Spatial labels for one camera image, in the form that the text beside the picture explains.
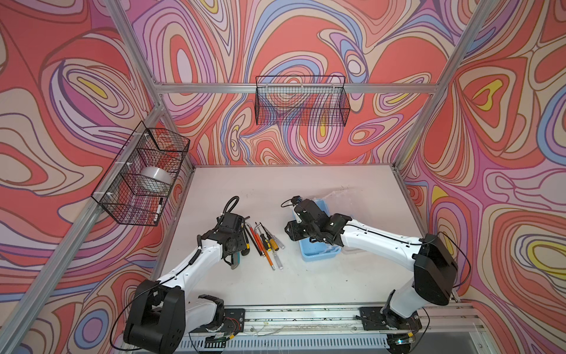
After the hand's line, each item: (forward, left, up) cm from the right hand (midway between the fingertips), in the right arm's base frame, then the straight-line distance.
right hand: (291, 233), depth 82 cm
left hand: (0, +21, -7) cm, 22 cm away
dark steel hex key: (+4, +17, -11) cm, 21 cm away
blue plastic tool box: (-3, -11, -10) cm, 15 cm away
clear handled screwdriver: (0, +4, -10) cm, 11 cm away
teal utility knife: (-5, +23, -11) cm, 26 cm away
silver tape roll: (+13, +45, +22) cm, 52 cm away
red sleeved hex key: (+2, +15, -10) cm, 18 cm away
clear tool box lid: (+22, -29, -11) cm, 38 cm away
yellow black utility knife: (-3, +19, -10) cm, 22 cm away
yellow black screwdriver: (+1, +7, -10) cm, 12 cm away
